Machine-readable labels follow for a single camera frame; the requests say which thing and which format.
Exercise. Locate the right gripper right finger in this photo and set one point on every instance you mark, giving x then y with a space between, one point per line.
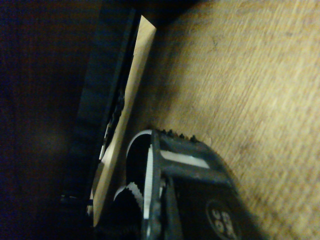
192 172

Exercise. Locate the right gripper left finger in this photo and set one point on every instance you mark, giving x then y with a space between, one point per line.
171 215

